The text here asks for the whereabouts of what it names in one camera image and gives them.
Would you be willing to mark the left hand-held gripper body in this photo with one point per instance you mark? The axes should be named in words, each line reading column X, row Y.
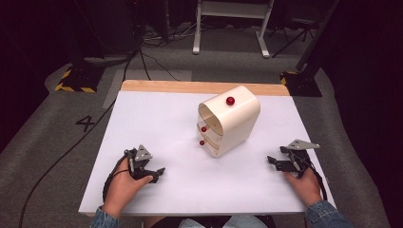
column 138, row 160

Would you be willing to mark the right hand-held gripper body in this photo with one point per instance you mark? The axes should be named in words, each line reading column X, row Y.
column 299, row 155

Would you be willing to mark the person's right hand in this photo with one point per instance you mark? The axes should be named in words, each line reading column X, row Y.
column 304, row 186

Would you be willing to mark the person's left hand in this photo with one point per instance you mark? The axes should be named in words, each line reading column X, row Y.
column 122, row 190

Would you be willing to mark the white table mat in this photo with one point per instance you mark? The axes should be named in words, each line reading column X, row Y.
column 164, row 126

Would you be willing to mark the cream drawer with red knob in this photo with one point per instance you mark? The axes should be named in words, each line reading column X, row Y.
column 209, row 130
column 209, row 146

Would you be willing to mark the cream mini drawer cabinet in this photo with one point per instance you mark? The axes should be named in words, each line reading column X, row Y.
column 233, row 122

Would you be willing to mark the black stand base striped tape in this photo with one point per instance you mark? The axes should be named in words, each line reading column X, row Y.
column 79, row 80
column 301, row 85

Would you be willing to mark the person's lap clothing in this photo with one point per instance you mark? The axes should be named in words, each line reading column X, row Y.
column 221, row 222

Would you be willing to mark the black slanted stand column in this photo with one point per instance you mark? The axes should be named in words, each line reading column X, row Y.
column 316, row 41

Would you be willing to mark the black tripod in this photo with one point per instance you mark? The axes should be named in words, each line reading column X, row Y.
column 297, row 30

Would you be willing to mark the black equipment cabinet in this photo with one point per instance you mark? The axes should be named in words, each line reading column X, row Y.
column 107, row 28

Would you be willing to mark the white desk frame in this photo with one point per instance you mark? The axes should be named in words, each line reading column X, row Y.
column 233, row 9

